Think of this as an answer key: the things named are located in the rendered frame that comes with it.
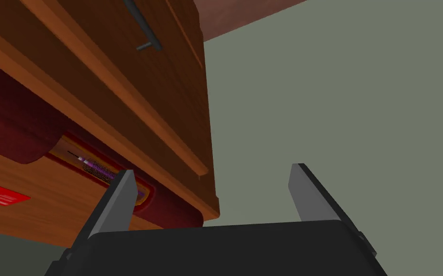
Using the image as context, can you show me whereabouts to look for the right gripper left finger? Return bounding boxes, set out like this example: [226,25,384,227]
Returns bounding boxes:
[71,169,138,250]

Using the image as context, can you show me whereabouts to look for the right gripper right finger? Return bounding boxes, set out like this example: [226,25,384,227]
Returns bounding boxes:
[288,162,378,258]

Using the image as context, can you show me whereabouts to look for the purple speckled stick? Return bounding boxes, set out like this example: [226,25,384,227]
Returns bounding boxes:
[67,150,148,201]

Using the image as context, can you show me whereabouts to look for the brown wooden cupboard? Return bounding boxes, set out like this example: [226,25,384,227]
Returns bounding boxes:
[0,0,221,249]

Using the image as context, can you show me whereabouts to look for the dark bar handle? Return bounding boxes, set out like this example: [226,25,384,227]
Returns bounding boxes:
[123,0,164,52]

